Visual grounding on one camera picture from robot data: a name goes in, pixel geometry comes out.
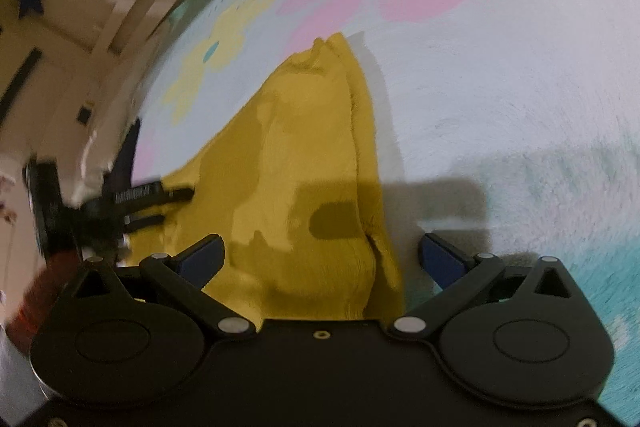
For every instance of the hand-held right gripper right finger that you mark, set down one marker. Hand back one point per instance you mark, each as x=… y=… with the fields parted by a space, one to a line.
x=439 y=259

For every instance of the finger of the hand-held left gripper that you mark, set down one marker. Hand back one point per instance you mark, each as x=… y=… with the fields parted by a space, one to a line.
x=160 y=194
x=146 y=223

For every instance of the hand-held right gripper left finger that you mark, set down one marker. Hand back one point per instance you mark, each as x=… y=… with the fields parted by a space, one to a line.
x=202 y=257

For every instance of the yellow shirt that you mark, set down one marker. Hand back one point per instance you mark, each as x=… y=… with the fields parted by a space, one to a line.
x=300 y=157

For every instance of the person's left forearm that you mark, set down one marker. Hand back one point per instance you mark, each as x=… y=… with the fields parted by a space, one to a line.
x=40 y=292

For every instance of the white floral blanket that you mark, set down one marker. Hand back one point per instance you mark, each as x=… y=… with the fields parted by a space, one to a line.
x=475 y=57

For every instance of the small dark wall switch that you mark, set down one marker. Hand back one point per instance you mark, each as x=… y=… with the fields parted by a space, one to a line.
x=85 y=114

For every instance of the dark wall strip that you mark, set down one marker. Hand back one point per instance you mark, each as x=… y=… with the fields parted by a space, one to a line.
x=20 y=82

